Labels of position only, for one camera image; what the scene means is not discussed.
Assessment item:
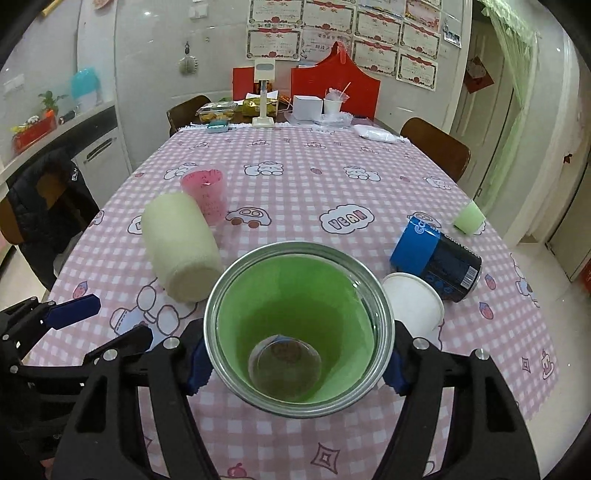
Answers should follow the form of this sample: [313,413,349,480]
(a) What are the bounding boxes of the pink checkered tablecloth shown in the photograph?
[21,121,559,480]

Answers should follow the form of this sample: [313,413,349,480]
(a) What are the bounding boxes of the white paper cup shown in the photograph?
[382,272,445,340]

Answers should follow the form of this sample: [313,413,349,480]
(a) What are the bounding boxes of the brown wooden chair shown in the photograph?
[167,95,213,137]
[0,171,70,245]
[400,117,472,184]

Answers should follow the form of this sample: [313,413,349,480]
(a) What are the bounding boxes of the white desk lamp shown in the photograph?
[251,58,278,128]

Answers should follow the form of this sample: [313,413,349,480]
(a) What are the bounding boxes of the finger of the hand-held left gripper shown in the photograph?
[84,324,154,367]
[0,294,102,330]

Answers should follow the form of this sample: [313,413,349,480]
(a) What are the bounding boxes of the pink measuring cup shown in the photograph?
[180,169,228,227]

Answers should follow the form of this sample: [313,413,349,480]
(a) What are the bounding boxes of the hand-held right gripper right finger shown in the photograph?
[373,319,542,480]

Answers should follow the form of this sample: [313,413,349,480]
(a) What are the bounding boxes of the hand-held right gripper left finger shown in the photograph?
[51,318,219,480]

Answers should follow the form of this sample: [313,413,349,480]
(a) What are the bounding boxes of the clear plastic food container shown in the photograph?
[195,102,239,125]

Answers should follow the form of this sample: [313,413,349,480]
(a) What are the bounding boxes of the green glass cup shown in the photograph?
[204,240,396,419]

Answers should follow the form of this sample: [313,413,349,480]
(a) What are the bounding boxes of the red door decoration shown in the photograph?
[463,55,495,94]

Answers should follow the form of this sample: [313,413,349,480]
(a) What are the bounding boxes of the blue and white appliance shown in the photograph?
[69,66,104,112]

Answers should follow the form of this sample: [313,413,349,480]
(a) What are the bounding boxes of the red paper bag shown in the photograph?
[232,45,382,124]

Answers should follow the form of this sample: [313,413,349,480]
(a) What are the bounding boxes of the cream frosted cup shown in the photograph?
[140,191,226,304]

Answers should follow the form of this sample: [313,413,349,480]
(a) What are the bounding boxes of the blue and black can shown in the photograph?
[390,212,484,304]

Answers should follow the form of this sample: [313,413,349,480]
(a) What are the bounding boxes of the white cardboard box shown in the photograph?
[293,94,324,122]

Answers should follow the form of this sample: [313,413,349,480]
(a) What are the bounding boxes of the small light green cup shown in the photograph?
[453,200,487,234]

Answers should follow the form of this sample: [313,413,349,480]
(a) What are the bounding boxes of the white plastic bag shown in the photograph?
[353,123,400,144]

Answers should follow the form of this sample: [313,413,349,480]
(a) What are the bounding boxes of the small potted plant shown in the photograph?
[38,90,66,117]

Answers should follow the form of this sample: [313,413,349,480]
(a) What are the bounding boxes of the white kitchen cabinet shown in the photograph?
[0,102,136,188]

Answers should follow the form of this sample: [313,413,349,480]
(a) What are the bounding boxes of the white cup with straws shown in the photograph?
[322,82,352,117]

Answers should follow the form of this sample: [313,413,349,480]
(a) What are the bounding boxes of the red gift box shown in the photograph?
[10,114,59,154]

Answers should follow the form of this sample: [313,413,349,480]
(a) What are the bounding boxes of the black jacket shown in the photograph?
[6,147,101,292]

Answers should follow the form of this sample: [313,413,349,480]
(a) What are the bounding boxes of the green door curtain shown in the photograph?
[478,0,542,210]

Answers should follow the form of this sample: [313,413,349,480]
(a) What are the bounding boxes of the round hanging wall ornament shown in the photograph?
[178,41,199,76]

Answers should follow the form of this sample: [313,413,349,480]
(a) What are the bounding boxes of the gold foil package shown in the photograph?
[242,96,280,117]

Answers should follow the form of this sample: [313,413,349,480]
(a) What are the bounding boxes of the group of wall certificates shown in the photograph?
[246,0,443,92]

